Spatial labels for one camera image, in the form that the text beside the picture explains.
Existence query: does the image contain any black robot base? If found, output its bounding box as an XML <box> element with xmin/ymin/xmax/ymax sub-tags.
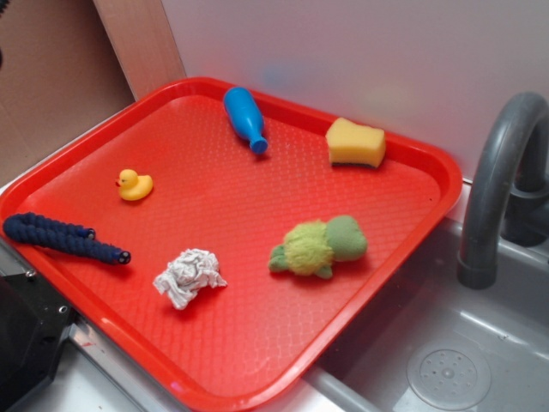
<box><xmin>1</xmin><ymin>274</ymin><xmax>75</xmax><ymax>411</ymax></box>

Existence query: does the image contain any crumpled white paper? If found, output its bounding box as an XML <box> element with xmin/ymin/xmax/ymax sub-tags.
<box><xmin>153</xmin><ymin>249</ymin><xmax>228</xmax><ymax>311</ymax></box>

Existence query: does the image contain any red plastic tray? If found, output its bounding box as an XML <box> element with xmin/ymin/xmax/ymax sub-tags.
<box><xmin>1</xmin><ymin>78</ymin><xmax>462</xmax><ymax>411</ymax></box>

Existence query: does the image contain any green plush turtle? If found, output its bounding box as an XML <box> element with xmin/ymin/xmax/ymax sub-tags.
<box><xmin>268</xmin><ymin>215</ymin><xmax>368</xmax><ymax>280</ymax></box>

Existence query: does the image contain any blue plastic bottle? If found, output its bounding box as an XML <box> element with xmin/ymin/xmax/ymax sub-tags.
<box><xmin>223</xmin><ymin>87</ymin><xmax>268</xmax><ymax>155</ymax></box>

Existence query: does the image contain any yellow sponge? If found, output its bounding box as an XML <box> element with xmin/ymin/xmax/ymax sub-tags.
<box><xmin>325</xmin><ymin>118</ymin><xmax>386</xmax><ymax>168</ymax></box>

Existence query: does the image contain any yellow rubber duck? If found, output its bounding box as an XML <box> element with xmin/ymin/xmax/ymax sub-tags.
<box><xmin>116</xmin><ymin>169</ymin><xmax>154</xmax><ymax>201</ymax></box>

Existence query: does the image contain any wooden board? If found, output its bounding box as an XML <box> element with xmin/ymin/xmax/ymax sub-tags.
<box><xmin>94</xmin><ymin>0</ymin><xmax>186</xmax><ymax>100</ymax></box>

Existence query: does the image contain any grey toy sink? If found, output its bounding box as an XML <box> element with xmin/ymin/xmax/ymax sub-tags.
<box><xmin>299</xmin><ymin>214</ymin><xmax>549</xmax><ymax>412</ymax></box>

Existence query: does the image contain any grey faucet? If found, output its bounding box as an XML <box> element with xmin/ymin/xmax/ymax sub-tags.
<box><xmin>457</xmin><ymin>92</ymin><xmax>548</xmax><ymax>289</ymax></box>

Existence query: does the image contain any dark blue rope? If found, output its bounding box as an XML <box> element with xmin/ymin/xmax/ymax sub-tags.
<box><xmin>2</xmin><ymin>212</ymin><xmax>132</xmax><ymax>266</ymax></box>

